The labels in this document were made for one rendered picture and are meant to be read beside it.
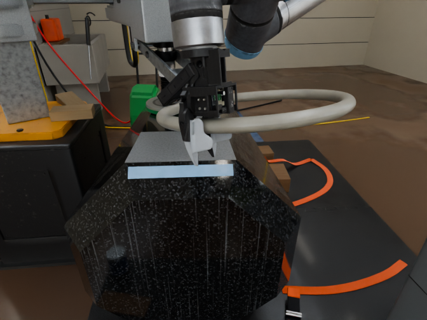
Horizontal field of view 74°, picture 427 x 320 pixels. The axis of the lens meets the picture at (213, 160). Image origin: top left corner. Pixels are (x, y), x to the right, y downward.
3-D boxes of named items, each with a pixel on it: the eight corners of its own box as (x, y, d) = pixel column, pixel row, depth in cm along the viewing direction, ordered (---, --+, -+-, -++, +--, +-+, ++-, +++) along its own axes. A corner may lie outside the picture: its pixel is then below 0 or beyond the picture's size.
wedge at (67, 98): (56, 102, 171) (54, 94, 169) (74, 98, 177) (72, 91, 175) (70, 110, 159) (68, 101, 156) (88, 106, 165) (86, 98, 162)
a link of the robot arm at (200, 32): (159, 23, 48) (194, 26, 56) (164, 54, 50) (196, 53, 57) (203, 14, 44) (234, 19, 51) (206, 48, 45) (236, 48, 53)
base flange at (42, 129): (-51, 144, 130) (-56, 134, 128) (6, 108, 173) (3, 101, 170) (61, 140, 135) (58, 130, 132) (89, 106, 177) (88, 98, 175)
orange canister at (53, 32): (42, 45, 351) (33, 15, 335) (53, 40, 394) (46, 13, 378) (61, 44, 355) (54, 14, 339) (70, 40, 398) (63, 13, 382)
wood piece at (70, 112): (50, 122, 143) (47, 112, 141) (55, 115, 152) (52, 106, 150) (93, 118, 147) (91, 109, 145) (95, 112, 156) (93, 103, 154)
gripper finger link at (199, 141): (208, 170, 51) (210, 118, 50) (182, 166, 54) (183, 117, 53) (217, 168, 54) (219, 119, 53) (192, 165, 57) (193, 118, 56)
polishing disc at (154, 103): (185, 112, 124) (185, 110, 123) (138, 110, 127) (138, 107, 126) (196, 98, 142) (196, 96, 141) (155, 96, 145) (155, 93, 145)
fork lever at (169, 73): (129, 48, 138) (128, 37, 135) (168, 46, 146) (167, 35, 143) (185, 112, 91) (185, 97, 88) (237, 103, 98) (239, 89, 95)
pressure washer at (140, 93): (140, 133, 324) (129, 51, 282) (170, 134, 320) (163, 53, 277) (127, 146, 294) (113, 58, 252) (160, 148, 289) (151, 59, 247)
